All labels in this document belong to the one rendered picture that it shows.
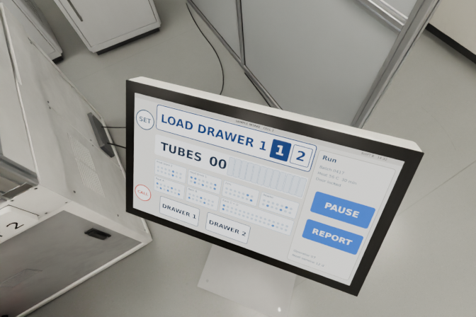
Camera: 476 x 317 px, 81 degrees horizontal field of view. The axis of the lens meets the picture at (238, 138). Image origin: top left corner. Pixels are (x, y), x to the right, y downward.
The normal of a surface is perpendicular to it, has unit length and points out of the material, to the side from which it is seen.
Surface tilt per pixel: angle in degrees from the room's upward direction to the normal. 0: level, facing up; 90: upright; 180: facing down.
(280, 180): 50
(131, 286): 0
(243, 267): 3
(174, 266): 0
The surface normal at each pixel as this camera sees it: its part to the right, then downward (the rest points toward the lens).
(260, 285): -0.09, -0.44
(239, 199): -0.30, 0.33
